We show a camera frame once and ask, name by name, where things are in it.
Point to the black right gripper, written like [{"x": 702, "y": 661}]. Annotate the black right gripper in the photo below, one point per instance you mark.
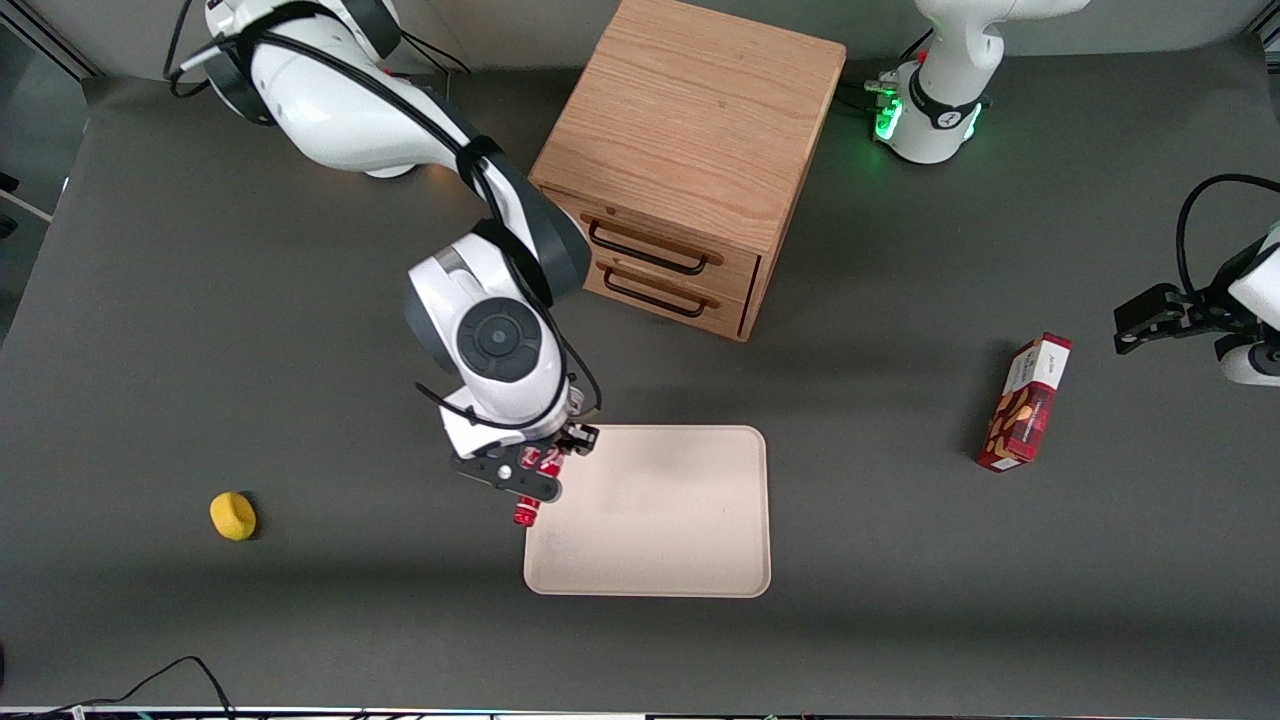
[{"x": 578, "y": 437}]

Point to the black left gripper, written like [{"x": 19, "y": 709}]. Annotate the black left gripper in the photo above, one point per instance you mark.
[{"x": 1206, "y": 309}]

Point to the red coke bottle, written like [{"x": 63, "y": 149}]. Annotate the red coke bottle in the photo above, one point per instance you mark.
[{"x": 525, "y": 512}]

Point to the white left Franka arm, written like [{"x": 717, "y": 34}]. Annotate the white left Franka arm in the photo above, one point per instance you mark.
[{"x": 945, "y": 90}]

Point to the beige rectangular tray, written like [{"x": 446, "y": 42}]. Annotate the beige rectangular tray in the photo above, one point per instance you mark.
[{"x": 660, "y": 520}]

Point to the red cookie box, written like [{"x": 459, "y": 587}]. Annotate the red cookie box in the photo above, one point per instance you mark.
[{"x": 1025, "y": 405}]

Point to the wooden drawer front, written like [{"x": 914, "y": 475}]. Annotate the wooden drawer front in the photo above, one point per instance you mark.
[
  {"x": 735, "y": 270},
  {"x": 725, "y": 312}
]

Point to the wooden drawer cabinet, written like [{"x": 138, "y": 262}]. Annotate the wooden drawer cabinet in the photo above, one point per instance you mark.
[{"x": 690, "y": 110}]

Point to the yellow round sponge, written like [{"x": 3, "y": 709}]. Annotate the yellow round sponge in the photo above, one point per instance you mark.
[{"x": 232, "y": 516}]

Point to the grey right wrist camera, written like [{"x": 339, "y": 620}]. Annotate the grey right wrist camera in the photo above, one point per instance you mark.
[{"x": 500, "y": 476}]

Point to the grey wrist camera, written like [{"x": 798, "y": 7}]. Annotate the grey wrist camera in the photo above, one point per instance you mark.
[
  {"x": 500, "y": 476},
  {"x": 1250, "y": 362}
]

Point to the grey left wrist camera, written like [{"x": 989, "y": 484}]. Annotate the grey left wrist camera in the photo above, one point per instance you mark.
[{"x": 1250, "y": 362}]

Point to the black metal frame rail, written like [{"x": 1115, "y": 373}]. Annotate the black metal frame rail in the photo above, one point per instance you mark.
[{"x": 50, "y": 38}]

